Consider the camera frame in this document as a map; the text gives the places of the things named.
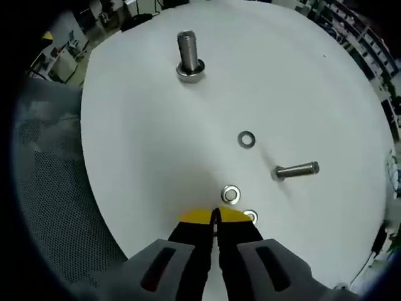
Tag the thick steel threaded stud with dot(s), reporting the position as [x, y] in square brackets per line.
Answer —
[188, 50]

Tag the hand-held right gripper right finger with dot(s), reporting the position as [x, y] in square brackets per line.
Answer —
[241, 247]

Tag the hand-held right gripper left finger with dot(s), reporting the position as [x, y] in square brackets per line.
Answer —
[191, 251]

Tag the slim steel threaded stud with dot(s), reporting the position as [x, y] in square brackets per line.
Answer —
[294, 171]

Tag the small steel washer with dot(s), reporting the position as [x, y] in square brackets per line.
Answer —
[240, 139]
[254, 216]
[225, 195]

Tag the storage shelving with white bins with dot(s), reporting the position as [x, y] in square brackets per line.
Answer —
[360, 40]

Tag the white low cabinet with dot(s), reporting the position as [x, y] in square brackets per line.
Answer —
[64, 61]

